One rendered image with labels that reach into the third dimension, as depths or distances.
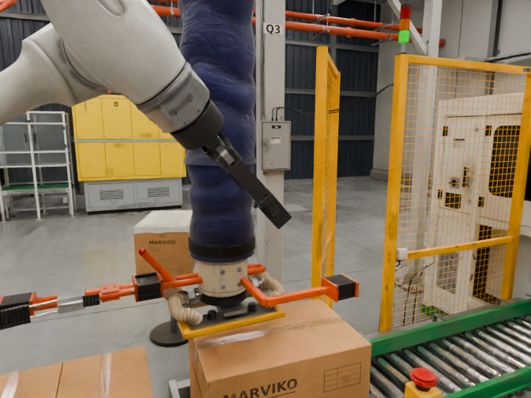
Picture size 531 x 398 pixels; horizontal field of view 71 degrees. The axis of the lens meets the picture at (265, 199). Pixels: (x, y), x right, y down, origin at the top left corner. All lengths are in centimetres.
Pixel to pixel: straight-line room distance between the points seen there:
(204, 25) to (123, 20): 70
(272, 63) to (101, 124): 640
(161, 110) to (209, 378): 95
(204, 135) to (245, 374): 93
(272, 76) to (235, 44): 121
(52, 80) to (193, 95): 20
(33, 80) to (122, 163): 787
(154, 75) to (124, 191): 811
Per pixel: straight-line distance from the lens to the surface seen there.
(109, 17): 47
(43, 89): 61
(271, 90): 233
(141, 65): 47
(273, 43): 238
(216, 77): 112
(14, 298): 128
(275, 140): 227
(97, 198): 861
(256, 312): 128
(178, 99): 49
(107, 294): 123
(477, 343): 253
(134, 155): 845
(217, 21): 115
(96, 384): 208
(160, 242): 284
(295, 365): 136
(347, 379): 150
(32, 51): 61
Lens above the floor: 169
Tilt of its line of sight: 10 degrees down
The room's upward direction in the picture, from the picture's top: straight up
